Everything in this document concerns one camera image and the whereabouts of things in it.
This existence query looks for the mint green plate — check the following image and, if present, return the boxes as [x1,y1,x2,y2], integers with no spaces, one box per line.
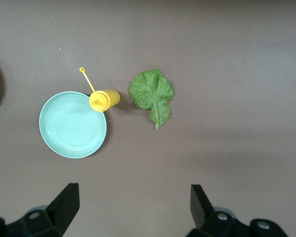
[38,91,108,159]

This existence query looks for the green lettuce leaf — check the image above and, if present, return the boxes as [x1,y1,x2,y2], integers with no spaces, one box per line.
[128,68,175,131]

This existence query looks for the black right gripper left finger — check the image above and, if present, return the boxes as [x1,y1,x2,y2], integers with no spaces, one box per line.
[4,182,80,237]

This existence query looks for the yellow mustard squeeze bottle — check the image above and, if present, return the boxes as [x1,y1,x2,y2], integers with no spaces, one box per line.
[78,67,121,113]

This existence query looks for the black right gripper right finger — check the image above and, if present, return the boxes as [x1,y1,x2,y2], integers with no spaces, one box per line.
[187,184,252,237]

